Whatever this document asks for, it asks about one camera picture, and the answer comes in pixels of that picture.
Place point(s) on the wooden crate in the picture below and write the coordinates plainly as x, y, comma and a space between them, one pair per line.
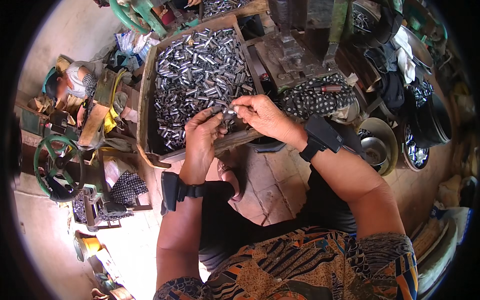
144, 93

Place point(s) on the person's right hand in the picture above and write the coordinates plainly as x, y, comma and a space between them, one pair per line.
268, 118

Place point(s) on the yellow container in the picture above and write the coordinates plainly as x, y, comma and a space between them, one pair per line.
90, 245

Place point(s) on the person's body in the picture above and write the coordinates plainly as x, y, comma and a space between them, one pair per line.
300, 266

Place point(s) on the stack of black tubs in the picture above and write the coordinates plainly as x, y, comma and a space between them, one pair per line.
431, 120

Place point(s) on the white cloth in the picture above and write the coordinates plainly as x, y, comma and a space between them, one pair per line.
405, 56

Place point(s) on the person's left hand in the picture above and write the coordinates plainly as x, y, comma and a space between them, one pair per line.
200, 142

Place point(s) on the stool with dotted cushion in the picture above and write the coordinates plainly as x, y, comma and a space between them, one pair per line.
127, 187

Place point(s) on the large metal basin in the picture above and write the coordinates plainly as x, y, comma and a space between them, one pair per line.
386, 131

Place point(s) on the short steel tube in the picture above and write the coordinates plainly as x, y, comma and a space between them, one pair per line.
229, 111

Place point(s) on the heap of plastic bags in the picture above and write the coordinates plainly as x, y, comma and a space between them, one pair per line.
135, 43

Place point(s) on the wooden tray of tubes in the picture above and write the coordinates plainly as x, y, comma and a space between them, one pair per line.
225, 5

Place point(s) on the basin of metal tubes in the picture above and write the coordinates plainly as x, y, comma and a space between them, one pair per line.
414, 152

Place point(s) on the green machine frame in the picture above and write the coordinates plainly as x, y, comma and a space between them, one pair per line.
135, 15

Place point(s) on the small steel bowl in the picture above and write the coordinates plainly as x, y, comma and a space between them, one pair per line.
373, 150

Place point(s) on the dark cloth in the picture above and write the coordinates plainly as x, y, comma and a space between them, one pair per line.
392, 90

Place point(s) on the green handwheel machine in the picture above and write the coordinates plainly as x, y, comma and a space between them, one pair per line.
56, 165

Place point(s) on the wooden plank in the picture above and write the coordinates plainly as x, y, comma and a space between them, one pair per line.
93, 123

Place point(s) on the black wrist band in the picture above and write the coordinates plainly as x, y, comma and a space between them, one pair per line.
174, 191
322, 135

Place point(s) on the black bucket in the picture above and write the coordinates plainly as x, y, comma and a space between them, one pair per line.
266, 144

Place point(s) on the black white-dotted cloth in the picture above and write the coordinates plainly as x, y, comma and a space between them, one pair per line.
318, 101

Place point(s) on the person's legs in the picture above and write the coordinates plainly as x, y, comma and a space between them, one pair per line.
270, 210

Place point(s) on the dark iron press machine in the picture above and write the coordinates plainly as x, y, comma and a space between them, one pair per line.
296, 45

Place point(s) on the yellow cloth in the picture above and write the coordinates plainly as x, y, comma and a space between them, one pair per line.
110, 116

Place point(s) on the pile of metal tubes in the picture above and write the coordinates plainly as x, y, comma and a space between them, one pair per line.
198, 71

